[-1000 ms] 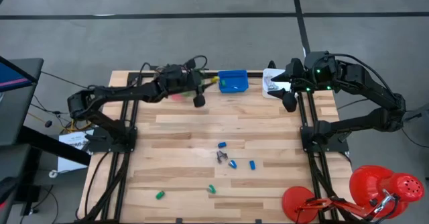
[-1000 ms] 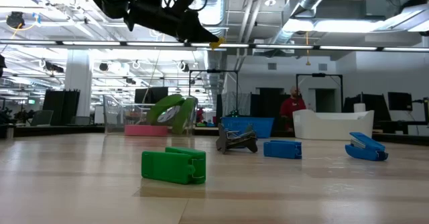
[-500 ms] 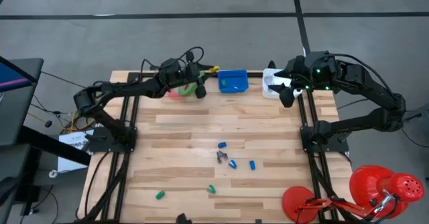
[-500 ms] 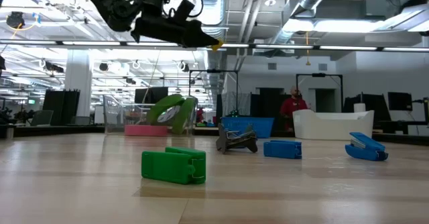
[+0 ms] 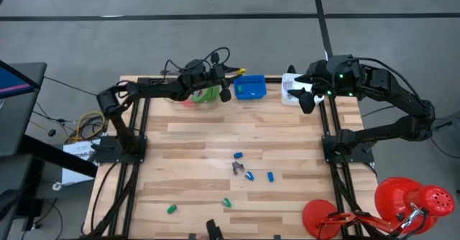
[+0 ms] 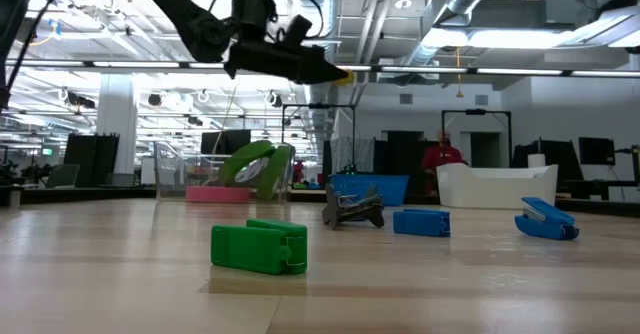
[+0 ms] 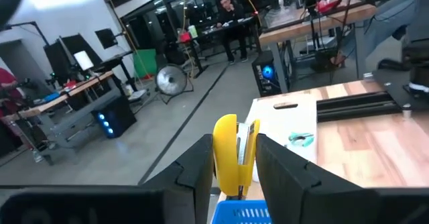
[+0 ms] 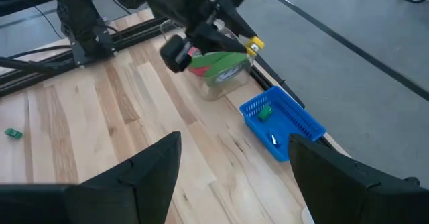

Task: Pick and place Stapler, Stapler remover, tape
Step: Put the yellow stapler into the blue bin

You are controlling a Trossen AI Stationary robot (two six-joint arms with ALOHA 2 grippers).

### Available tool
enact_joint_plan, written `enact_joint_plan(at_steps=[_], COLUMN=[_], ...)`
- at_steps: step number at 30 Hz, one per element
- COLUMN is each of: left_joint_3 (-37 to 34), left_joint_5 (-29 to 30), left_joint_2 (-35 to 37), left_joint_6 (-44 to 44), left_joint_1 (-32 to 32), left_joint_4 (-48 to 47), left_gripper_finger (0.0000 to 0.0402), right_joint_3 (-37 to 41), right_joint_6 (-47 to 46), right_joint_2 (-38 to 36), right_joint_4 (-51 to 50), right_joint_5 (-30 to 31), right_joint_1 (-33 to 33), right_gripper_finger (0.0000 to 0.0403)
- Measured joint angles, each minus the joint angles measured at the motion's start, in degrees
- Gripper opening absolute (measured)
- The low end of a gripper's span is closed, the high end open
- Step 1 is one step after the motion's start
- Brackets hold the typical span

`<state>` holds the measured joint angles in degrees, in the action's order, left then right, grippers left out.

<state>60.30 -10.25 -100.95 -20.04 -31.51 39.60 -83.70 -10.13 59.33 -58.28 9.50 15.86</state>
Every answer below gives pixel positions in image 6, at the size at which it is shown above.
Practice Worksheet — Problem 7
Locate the green mini stapler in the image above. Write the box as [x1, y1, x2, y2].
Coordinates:
[210, 217, 309, 276]

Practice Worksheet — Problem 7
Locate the black partition panel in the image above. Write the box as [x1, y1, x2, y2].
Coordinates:
[62, 132, 121, 189]

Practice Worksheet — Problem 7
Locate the pink tape roll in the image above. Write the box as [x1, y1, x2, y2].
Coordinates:
[184, 185, 252, 204]

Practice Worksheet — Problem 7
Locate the wide green tape roll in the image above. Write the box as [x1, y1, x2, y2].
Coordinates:
[217, 139, 277, 188]

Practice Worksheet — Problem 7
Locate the white plastic bin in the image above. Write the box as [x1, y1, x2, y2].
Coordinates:
[436, 162, 560, 210]

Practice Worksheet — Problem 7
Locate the clear plastic bin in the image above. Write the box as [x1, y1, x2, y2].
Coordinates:
[152, 140, 297, 204]

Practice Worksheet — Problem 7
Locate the large black monitor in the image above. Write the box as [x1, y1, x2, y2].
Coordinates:
[510, 139, 577, 181]

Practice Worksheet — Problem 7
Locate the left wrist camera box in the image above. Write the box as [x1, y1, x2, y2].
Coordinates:
[283, 13, 315, 46]

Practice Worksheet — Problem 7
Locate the person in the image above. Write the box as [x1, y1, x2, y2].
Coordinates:
[420, 130, 470, 195]

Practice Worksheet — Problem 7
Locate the long ceiling light bar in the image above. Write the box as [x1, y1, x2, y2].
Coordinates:
[0, 59, 640, 78]

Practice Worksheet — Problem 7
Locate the silver ventilation duct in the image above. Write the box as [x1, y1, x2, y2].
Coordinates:
[287, 0, 347, 65]

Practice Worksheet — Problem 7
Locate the small black monitor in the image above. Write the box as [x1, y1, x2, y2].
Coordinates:
[578, 136, 617, 167]

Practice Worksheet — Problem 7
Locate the grey office chair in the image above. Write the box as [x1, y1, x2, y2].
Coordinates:
[45, 163, 81, 190]

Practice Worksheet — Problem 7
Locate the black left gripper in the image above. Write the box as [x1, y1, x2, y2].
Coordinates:
[223, 0, 350, 86]

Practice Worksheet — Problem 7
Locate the blue plastic basket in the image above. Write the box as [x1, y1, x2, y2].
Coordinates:
[329, 173, 411, 208]

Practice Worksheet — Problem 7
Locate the blue mini stapler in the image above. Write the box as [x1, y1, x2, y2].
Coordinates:
[392, 208, 452, 239]
[514, 196, 581, 242]

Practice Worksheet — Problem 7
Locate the black stand frame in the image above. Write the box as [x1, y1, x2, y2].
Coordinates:
[280, 102, 358, 175]
[440, 108, 513, 168]

